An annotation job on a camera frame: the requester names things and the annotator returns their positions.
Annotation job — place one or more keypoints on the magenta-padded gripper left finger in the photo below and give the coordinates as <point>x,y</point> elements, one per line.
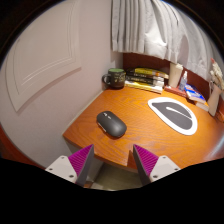
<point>63,166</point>

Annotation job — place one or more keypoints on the white pleated curtain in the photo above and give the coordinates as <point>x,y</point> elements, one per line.
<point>156,26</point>

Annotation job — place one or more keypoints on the clear spray bottle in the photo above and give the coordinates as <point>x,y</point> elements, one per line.
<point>183,82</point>

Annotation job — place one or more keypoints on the grey white-rimmed mouse pad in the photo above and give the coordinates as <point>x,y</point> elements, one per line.
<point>175,115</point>

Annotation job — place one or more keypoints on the orange book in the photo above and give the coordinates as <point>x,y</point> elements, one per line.
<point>202,105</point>

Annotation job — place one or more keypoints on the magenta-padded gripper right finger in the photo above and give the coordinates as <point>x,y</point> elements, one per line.
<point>160,166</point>

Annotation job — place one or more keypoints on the white and yellow book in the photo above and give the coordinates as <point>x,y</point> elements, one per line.
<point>143,87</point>

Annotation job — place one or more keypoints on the dark grey computer mouse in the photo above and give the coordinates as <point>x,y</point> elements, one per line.
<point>111,124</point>

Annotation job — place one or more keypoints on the white ceramic vase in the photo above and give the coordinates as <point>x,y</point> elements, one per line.
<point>214,100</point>

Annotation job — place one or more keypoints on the white lidded tumbler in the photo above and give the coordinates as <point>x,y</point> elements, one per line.
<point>175,75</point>

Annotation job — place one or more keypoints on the dark mug with green inside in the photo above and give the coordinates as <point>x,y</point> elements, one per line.
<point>116,79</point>

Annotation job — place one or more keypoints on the red book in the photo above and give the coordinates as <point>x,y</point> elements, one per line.
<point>175,91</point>

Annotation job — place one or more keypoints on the blue book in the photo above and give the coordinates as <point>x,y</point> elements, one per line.
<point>194,93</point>

